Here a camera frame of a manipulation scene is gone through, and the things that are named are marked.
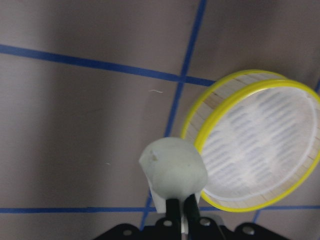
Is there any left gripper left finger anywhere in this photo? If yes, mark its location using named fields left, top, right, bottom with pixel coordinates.
left=164, top=199, right=182, bottom=240

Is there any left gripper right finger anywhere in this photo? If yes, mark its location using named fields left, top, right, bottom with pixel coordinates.
left=183, top=194, right=200, bottom=240

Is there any white steamed bun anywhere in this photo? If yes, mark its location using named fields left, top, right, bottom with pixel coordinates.
left=138, top=136, right=209, bottom=235

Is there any yellow bamboo steamer basket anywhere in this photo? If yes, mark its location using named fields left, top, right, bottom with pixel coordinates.
left=181, top=69, right=320, bottom=212

